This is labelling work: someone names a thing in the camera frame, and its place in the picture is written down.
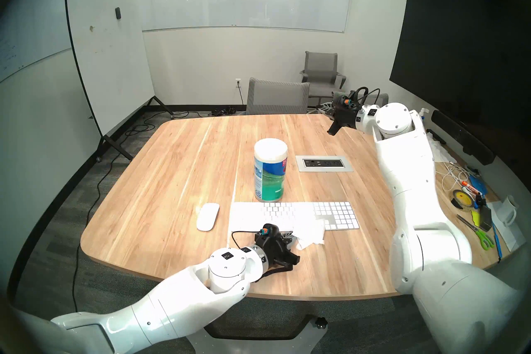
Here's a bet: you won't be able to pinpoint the black block eraser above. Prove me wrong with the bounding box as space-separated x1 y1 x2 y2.
477 205 493 232

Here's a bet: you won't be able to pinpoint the small blue object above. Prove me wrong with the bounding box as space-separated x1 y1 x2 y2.
469 175 488 197

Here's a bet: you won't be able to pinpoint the disinfecting wipes canister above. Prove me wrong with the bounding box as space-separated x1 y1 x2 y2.
254 138 288 203

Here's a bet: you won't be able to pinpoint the wall whiteboard with handwriting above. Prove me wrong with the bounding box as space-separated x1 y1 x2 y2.
0 0 121 83

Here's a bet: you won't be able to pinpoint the green handled scissors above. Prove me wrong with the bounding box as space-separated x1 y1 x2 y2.
456 213 495 251

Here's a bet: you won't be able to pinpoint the grey office armchair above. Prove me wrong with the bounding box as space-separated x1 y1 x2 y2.
300 51 347 111

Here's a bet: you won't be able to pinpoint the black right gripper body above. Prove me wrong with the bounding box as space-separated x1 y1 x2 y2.
333 93 360 130

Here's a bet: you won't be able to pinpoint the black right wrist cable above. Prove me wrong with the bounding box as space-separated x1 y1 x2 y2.
353 86 380 107

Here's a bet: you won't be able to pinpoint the white disinfecting wipe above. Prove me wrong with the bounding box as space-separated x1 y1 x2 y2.
290 218 326 250

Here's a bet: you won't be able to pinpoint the grey mesh office chair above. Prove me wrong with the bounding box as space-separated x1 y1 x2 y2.
246 77 311 115

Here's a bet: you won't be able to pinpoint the white keyboard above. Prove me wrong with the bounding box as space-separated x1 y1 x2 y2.
229 202 360 232

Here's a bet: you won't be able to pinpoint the yellow black tape roll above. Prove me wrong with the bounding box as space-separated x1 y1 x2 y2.
451 189 475 210

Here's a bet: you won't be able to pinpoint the blue pen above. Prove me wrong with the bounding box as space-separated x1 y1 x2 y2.
492 223 503 262

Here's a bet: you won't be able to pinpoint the rolling whiteboard on stand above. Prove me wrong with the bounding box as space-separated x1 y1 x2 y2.
63 0 175 163

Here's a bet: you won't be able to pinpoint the white charger cable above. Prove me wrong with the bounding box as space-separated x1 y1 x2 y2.
438 160 473 192

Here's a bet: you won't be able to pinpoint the black video conference bar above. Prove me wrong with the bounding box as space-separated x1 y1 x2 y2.
431 110 496 165

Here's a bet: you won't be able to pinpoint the crumpled white tissue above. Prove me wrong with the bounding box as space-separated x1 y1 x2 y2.
429 137 457 164

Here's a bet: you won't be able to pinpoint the table power outlet box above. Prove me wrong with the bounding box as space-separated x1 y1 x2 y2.
295 155 354 172

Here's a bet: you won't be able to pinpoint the white computer mouse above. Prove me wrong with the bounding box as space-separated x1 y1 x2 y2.
196 203 220 232

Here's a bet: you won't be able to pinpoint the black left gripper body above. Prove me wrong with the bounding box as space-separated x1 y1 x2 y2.
254 224 301 273

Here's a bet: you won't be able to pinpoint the white paper sheet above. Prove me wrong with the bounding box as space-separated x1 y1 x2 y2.
487 201 526 252

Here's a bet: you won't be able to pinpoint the white mug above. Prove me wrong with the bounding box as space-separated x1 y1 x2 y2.
496 195 517 226

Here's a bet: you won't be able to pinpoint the black wall television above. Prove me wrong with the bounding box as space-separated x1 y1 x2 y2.
389 0 531 142

